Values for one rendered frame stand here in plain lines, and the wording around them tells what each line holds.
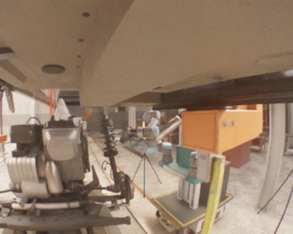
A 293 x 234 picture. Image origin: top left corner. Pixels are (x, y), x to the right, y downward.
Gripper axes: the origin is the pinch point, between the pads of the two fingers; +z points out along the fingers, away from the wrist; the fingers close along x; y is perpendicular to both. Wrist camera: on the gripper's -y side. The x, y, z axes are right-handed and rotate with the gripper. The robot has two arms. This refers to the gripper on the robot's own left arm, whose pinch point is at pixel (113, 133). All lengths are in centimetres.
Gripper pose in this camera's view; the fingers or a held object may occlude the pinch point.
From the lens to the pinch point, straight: 114.0
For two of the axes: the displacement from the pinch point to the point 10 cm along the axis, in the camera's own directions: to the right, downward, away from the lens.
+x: 1.5, 9.5, 2.6
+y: -1.7, 2.8, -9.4
